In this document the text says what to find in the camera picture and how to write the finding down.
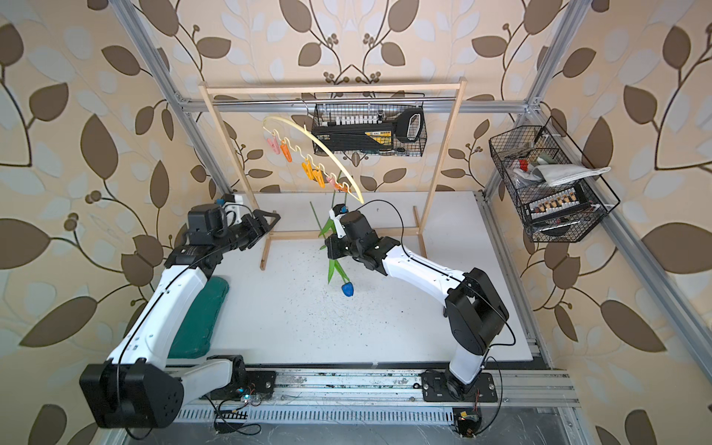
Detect white paper in side basket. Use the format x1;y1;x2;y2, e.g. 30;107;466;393
533;164;611;187

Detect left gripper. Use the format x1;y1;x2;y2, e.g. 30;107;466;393
217;210;286;256

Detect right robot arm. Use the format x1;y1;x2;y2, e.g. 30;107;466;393
323;204;509;389

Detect paint tube set box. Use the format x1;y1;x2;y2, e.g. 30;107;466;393
527;187;591;222

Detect side black wire basket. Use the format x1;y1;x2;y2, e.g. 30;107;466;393
489;117;620;243

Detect white tulip flower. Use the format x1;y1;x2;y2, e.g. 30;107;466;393
320;201;350;258
319;193;337;239

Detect black yellow tool in basket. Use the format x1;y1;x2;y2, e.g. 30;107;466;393
311;107;428;157

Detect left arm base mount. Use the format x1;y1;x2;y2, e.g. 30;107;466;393
210;370;277;401

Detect aluminium rail at front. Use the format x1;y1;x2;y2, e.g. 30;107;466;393
167;365;580;408

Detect wooden drying rack frame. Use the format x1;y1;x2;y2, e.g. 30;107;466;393
198;77;467;271

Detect cream clothes hanger with clips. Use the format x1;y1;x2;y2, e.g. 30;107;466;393
263;116;365;204

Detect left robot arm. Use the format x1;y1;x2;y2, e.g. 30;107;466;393
79;204;280;429

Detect green plastic tool case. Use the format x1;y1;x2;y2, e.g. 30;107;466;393
168;276;229;359

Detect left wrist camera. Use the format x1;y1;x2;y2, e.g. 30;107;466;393
215;194;250;226

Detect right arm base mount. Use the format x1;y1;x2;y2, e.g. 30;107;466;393
420;370;499;403

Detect blue tulip flower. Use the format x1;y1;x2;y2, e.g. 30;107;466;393
309;201;355;298

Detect back black wire basket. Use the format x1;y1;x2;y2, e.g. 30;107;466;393
311;93;428;157

